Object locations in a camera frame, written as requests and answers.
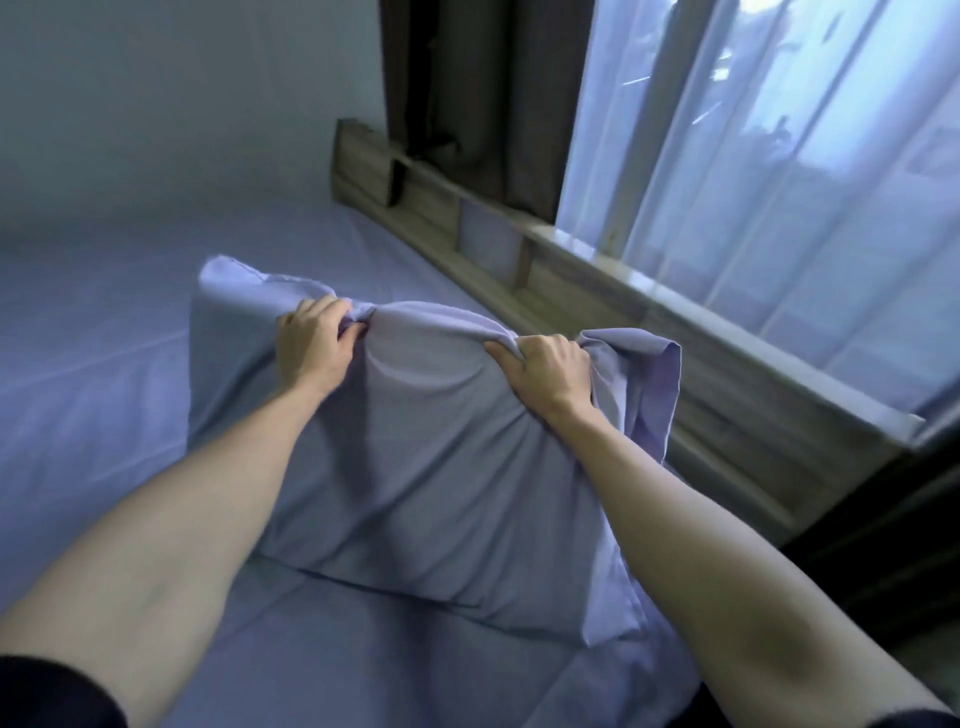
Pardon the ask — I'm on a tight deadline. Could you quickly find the dark right sleeve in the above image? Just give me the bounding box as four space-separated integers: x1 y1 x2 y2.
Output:
862 708 960 728

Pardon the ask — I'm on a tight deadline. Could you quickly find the light blue bed sheet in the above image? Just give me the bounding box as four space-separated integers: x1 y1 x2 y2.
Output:
0 196 702 728

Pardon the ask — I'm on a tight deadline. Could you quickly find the window frame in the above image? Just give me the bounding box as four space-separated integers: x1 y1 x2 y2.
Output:
600 0 740 256

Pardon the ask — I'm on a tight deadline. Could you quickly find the dark left sleeve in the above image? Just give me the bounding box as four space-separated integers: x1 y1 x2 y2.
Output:
0 655 129 728

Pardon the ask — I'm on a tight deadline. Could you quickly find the person's right forearm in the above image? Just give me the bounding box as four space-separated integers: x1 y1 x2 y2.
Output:
541 401 948 728

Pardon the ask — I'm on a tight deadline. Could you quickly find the person's left forearm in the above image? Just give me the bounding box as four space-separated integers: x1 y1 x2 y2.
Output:
0 381 335 728

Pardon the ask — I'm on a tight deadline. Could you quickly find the dark sleeve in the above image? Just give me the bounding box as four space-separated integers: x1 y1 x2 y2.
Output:
0 655 129 728
862 708 960 728

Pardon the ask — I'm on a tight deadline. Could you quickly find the person's right hand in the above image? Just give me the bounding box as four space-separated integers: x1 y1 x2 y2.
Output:
483 333 595 421

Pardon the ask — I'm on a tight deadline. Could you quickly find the person's left hand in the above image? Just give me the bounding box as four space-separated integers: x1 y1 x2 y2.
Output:
276 294 369 397

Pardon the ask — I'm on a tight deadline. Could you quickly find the wooden headboard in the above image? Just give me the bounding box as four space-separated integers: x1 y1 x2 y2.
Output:
331 118 927 541

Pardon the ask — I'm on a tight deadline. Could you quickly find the dark brown curtain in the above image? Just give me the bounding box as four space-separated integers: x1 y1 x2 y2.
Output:
377 0 595 225

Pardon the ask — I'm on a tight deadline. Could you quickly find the white sheer curtain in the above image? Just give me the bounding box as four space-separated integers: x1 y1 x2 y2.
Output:
555 0 960 421

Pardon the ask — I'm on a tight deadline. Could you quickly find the light blue pillow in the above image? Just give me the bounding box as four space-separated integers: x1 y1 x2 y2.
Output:
186 255 682 648

